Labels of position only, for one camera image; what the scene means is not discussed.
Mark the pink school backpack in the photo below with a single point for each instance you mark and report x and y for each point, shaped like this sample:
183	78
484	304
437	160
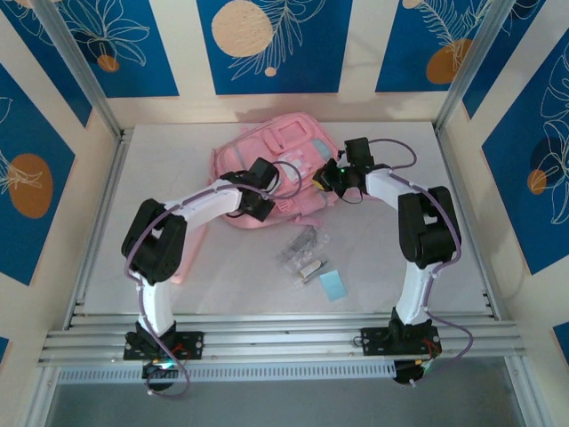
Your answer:
284	129

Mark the clear bag of grey stationery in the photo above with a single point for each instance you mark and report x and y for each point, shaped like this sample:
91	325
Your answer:
298	249

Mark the beige glue stick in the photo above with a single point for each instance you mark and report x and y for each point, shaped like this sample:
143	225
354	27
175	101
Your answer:
311	270

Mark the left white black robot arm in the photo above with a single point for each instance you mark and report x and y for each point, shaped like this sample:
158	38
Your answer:
151	249

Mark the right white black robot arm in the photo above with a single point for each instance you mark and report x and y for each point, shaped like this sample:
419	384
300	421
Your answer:
427	231

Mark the light blue sticky notepad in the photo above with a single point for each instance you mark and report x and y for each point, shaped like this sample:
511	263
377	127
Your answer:
333	285

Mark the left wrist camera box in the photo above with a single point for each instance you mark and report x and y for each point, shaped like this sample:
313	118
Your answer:
279	182

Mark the right aluminium side rail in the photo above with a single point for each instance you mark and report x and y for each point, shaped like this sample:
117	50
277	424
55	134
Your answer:
446	155

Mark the aluminium mounting rail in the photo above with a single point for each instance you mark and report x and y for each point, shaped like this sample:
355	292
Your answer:
284	338

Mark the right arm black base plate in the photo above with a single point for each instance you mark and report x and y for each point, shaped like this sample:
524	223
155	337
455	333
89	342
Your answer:
373	341

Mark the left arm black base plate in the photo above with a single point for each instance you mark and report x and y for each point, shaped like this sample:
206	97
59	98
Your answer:
191	344

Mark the right aluminium corner post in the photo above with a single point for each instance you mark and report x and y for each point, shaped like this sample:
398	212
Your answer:
473	58

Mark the aluminium corner post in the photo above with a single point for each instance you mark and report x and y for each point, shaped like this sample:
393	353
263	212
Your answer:
75	58
473	58

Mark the left aluminium corner post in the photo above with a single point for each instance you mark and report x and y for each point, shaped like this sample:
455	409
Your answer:
75	58

